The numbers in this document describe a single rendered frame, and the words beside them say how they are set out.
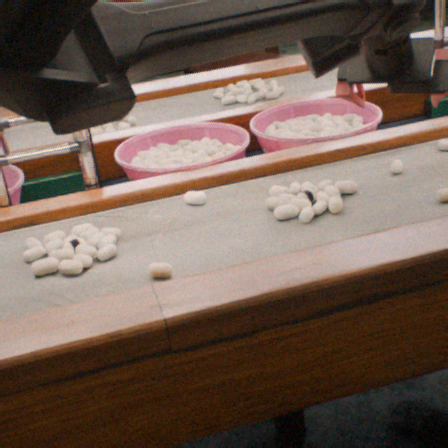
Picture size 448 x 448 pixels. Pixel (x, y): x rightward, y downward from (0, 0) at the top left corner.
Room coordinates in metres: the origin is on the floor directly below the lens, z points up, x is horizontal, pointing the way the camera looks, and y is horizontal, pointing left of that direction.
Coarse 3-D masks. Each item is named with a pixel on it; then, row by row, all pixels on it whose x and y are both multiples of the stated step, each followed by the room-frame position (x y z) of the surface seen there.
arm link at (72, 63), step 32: (0, 0) 0.44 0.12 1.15; (32, 0) 0.43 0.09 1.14; (64, 0) 0.44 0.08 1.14; (96, 0) 0.46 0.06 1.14; (0, 32) 0.44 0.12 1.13; (32, 32) 0.45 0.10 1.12; (64, 32) 0.47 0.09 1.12; (0, 64) 0.45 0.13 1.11; (32, 64) 0.47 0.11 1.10; (64, 64) 0.51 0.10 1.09; (0, 96) 0.47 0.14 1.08; (32, 96) 0.49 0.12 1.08
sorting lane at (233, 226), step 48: (432, 144) 1.18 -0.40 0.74; (240, 192) 1.07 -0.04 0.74; (384, 192) 0.99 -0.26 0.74; (432, 192) 0.97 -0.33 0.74; (0, 240) 1.00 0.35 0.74; (144, 240) 0.93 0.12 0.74; (192, 240) 0.91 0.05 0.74; (240, 240) 0.89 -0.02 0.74; (288, 240) 0.87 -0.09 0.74; (336, 240) 0.85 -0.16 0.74; (0, 288) 0.84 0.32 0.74; (48, 288) 0.82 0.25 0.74; (96, 288) 0.80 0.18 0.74
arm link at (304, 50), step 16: (400, 16) 0.72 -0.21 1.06; (416, 16) 0.72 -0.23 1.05; (384, 32) 0.75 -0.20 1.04; (400, 32) 0.73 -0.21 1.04; (304, 48) 0.78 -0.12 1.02; (320, 48) 0.77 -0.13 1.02; (336, 48) 0.78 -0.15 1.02; (352, 48) 0.79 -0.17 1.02; (320, 64) 0.78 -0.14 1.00; (336, 64) 0.79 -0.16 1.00
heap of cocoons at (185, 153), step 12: (180, 144) 1.38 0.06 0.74; (192, 144) 1.36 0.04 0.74; (204, 144) 1.35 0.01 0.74; (216, 144) 1.34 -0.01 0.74; (228, 144) 1.33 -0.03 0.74; (144, 156) 1.34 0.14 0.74; (156, 156) 1.32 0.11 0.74; (168, 156) 1.31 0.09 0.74; (180, 156) 1.32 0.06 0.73; (192, 156) 1.28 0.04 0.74; (204, 156) 1.27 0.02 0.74; (216, 156) 1.26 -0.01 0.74
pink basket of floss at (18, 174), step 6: (6, 168) 1.29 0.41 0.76; (12, 168) 1.28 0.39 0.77; (18, 168) 1.26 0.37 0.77; (6, 174) 1.29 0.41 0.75; (12, 174) 1.28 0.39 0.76; (18, 174) 1.25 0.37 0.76; (6, 180) 1.29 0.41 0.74; (12, 180) 1.27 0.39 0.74; (18, 180) 1.25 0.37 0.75; (12, 186) 1.27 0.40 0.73; (18, 186) 1.17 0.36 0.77; (12, 192) 1.15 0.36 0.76; (18, 192) 1.19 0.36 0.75; (12, 198) 1.16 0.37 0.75; (18, 198) 1.19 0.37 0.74
